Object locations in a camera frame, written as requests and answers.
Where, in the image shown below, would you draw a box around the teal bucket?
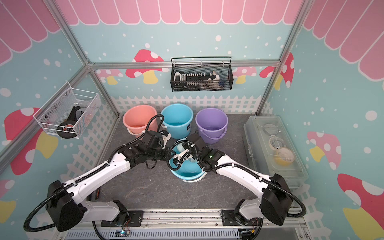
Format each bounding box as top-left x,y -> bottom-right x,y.
161,104 -> 194,140
169,138 -> 207,183

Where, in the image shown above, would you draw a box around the light green cloth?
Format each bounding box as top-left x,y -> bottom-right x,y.
176,144 -> 189,155

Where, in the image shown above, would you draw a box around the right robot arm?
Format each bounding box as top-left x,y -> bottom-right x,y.
165,134 -> 307,226

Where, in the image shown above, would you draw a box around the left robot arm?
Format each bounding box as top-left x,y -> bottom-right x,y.
23,127 -> 171,233

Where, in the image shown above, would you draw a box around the purple bucket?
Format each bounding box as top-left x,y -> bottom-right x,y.
195,108 -> 229,144

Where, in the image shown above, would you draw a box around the pink bucket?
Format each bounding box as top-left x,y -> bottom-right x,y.
123,105 -> 157,136

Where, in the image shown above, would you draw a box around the white power strip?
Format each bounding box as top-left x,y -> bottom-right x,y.
171,72 -> 220,89

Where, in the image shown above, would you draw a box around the clear plastic storage box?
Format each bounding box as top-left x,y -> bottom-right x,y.
243,116 -> 309,190

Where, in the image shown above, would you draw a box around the black tape dispenser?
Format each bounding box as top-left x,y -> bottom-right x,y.
57,106 -> 81,139

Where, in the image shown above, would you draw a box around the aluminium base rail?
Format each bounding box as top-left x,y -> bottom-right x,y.
54,209 -> 312,240

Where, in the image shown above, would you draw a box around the red handled pliers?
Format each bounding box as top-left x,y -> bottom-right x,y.
94,188 -> 101,200

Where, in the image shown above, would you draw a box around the black wire wall basket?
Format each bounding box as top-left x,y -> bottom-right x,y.
170,57 -> 234,92

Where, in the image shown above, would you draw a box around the white wire wall basket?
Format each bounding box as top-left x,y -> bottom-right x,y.
34,83 -> 102,139

